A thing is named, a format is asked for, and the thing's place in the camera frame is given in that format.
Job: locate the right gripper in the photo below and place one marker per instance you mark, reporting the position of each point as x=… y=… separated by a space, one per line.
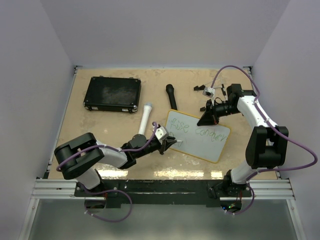
x=210 y=117

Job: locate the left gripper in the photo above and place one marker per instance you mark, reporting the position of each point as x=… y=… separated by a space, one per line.
x=165 y=143

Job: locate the yellow framed whiteboard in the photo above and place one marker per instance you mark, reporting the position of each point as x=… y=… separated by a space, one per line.
x=203 y=142

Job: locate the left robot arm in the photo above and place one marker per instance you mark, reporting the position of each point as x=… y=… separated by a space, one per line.
x=77 y=157

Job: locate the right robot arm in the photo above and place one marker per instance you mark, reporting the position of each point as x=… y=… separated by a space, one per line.
x=265 y=149

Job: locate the white microphone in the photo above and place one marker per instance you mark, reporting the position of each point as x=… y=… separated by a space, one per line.
x=147 y=108

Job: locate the black microphone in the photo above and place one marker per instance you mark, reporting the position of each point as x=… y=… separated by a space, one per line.
x=171 y=95

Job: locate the black case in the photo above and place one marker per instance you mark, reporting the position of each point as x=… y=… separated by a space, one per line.
x=113 y=94

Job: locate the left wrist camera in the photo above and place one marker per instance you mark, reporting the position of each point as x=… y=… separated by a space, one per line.
x=159 y=132

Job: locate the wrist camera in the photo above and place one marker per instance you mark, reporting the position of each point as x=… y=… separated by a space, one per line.
x=210 y=93
x=159 y=132

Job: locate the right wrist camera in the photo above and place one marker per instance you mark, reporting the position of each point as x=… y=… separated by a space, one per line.
x=210 y=93

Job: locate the wire whiteboard stand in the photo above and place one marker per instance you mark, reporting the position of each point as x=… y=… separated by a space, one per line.
x=218 y=100

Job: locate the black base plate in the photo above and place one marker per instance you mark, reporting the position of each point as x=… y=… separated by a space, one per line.
x=177 y=192

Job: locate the aluminium table frame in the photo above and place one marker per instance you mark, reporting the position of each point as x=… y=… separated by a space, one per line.
x=54 y=212

